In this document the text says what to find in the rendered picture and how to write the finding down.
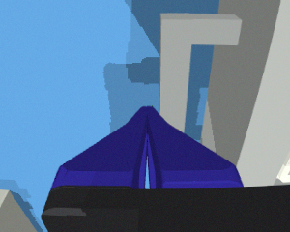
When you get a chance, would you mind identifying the blue flat mat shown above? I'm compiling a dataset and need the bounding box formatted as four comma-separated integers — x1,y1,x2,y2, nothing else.
0,0,219,232

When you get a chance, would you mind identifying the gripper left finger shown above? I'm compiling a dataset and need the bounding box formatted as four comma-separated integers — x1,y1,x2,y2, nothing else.
50,106,147,190

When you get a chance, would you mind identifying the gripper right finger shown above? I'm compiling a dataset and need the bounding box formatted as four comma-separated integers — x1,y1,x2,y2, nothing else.
147,106,244,189

